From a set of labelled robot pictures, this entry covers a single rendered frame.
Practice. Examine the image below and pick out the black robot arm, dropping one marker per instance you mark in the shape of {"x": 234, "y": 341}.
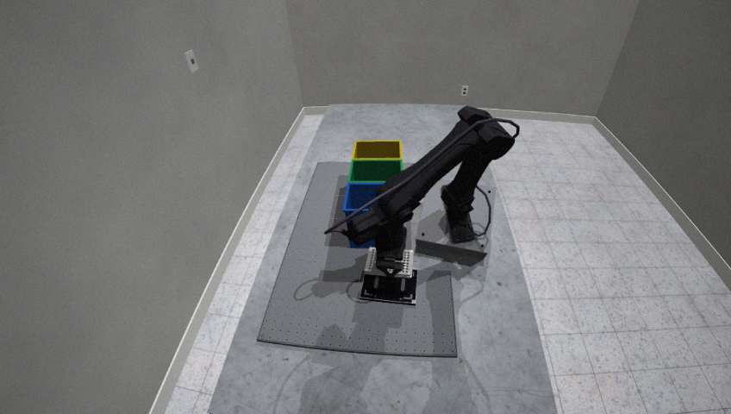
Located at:
{"x": 462, "y": 144}

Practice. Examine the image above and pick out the green bin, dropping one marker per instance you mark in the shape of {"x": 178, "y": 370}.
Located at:
{"x": 373, "y": 171}

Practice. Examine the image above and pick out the yellow bin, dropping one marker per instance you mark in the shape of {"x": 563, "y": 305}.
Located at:
{"x": 377, "y": 150}

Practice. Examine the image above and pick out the white well plate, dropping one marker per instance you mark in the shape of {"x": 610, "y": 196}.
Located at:
{"x": 407, "y": 264}

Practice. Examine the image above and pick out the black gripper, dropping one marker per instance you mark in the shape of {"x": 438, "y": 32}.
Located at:
{"x": 397, "y": 246}

